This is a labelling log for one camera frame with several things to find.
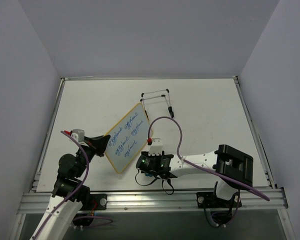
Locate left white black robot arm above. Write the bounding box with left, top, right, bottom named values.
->
left=30, top=129, right=111, bottom=240

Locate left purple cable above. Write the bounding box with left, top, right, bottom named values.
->
left=31, top=129, right=113, bottom=240

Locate yellow framed small whiteboard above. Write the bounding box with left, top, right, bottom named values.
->
left=105, top=103, right=150, bottom=174

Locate blue bone shaped eraser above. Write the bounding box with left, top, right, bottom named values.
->
left=144, top=172, right=153, bottom=177

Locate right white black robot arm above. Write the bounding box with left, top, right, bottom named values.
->
left=136, top=144, right=254, bottom=207

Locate black wire whiteboard stand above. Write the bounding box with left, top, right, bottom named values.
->
left=139, top=88, right=175, bottom=119

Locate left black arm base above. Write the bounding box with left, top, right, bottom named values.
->
left=82, top=193, right=108, bottom=211

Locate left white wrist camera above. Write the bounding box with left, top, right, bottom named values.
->
left=69, top=129, right=87, bottom=146

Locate aluminium front rail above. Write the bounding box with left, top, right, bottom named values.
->
left=17, top=188, right=288, bottom=214

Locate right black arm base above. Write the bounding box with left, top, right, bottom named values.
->
left=196, top=191, right=222, bottom=209

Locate purple cable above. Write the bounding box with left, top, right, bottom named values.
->
left=147, top=116, right=270, bottom=202
left=31, top=129, right=113, bottom=240

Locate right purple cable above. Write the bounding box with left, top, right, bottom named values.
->
left=147, top=116, right=270, bottom=202

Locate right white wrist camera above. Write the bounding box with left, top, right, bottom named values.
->
left=147, top=138, right=163, bottom=157

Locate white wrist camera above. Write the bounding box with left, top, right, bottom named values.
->
left=147, top=138, right=163, bottom=157
left=69, top=129, right=87, bottom=146

